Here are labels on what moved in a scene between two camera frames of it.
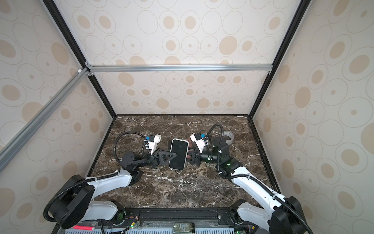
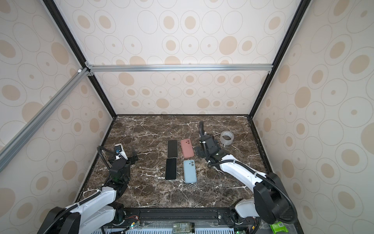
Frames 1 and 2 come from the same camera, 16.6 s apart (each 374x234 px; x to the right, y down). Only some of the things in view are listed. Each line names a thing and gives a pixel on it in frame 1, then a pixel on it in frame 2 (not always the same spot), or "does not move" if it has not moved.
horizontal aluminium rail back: [92, 69] does not move
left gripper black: [157, 159] to [131, 160]
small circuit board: [183, 227] does not move
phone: [179, 147] to [170, 168]
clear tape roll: [228, 133] does not move
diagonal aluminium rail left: [23, 136] does not move
